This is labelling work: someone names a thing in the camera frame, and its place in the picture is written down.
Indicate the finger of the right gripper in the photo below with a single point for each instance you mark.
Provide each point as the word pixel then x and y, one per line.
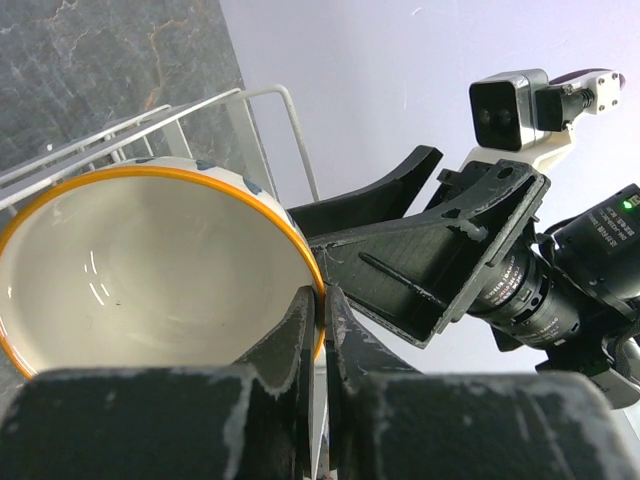
pixel 385 199

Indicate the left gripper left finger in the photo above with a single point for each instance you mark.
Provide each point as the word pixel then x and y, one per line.
pixel 278 427

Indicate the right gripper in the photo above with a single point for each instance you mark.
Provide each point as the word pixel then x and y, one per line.
pixel 571 291

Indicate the white wire dish rack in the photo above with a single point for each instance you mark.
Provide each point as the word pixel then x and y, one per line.
pixel 152 133

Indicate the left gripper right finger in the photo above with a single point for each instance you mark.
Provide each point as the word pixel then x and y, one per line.
pixel 359 369

